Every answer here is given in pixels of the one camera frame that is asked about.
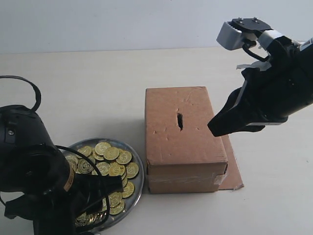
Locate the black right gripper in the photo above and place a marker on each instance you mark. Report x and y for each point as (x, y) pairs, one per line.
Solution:
(270, 93)

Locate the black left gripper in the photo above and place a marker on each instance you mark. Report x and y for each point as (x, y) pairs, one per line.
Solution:
(87, 199)

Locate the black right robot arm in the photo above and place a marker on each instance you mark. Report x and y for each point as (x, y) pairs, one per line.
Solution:
(269, 96)

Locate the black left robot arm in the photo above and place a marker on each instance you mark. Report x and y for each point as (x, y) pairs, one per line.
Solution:
(53, 194)

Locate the brown cardboard slot box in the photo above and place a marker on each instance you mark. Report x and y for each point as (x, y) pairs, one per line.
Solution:
(182, 154)

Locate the gold coin bottom right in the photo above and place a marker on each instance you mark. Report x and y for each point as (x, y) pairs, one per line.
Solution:
(118, 208)

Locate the gold coin lower right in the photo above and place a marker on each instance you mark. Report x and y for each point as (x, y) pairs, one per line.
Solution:
(128, 190)

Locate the gold coin centre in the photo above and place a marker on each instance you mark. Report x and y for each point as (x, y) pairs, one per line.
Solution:
(103, 167)

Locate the gold coin with hole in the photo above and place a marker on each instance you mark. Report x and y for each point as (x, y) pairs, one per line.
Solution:
(116, 169)

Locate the dark tarnished gold coin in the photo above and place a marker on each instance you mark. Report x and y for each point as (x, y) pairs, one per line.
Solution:
(84, 167)

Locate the gold coin far right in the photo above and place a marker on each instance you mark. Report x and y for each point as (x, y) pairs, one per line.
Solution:
(132, 170)

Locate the round silver metal plate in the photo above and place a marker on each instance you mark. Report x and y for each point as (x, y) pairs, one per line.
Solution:
(73, 156)

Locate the gold coin upper left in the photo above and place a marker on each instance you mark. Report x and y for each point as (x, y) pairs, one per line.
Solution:
(85, 150)

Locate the gold coin top of pile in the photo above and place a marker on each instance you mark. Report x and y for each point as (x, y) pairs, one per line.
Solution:
(101, 147)

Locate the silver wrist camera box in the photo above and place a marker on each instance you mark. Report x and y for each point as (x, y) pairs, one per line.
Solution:
(231, 38)

